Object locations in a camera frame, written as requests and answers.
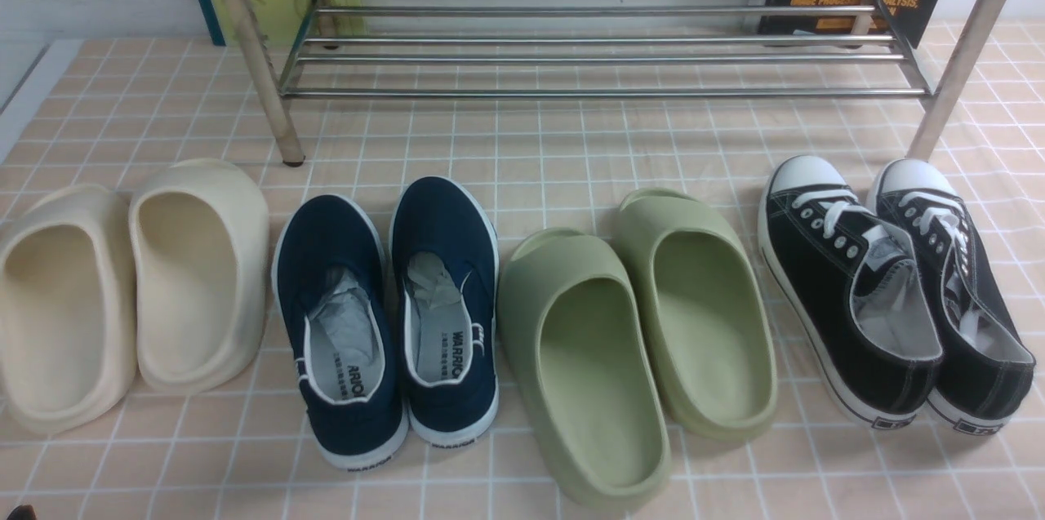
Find navy canvas shoe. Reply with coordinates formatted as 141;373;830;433
389;176;500;449
271;195;408;472

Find metal shoe rack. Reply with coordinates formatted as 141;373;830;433
223;0;1008;167

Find left green foam slipper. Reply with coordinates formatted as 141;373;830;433
496;229;671;512

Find green foam slipper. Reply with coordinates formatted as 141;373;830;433
611;188;779;441
496;229;671;512

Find right green foam slipper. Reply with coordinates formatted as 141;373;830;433
611;188;779;441

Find right cream foam slipper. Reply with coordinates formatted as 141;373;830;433
127;158;269;396

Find cream foam slipper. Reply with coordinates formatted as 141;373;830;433
1;183;137;435
127;158;269;396

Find left black canvas sneaker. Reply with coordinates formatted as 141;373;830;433
758;155;944;430

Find black canvas sneaker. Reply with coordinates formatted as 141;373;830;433
866;158;1037;438
758;155;944;430

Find left cream foam slipper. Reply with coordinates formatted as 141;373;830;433
1;183;137;435

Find right black canvas sneaker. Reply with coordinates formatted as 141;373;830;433
866;158;1037;438

